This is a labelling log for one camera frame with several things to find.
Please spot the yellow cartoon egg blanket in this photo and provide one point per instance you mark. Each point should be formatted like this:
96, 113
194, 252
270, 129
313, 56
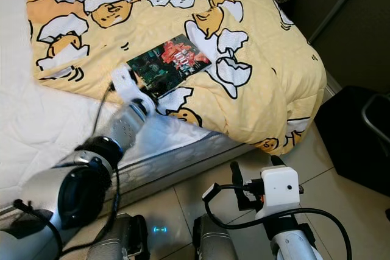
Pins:
268, 71

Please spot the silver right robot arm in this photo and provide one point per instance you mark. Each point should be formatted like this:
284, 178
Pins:
295, 245

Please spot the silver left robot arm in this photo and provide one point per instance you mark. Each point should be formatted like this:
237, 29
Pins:
128, 127

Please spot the black case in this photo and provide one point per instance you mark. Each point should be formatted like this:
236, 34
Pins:
347, 144

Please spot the white quilted mattress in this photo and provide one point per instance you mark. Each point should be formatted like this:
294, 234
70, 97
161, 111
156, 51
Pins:
36, 120

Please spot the left robot leg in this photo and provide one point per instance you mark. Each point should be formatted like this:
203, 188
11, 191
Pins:
125, 242

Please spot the dark wardrobe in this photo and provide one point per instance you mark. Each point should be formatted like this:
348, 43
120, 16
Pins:
359, 28

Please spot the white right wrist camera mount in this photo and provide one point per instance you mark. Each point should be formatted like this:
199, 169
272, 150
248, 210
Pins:
280, 192

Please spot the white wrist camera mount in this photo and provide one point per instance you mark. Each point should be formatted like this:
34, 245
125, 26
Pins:
280, 192
131, 88

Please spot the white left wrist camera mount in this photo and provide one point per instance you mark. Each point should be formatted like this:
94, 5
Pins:
131, 88

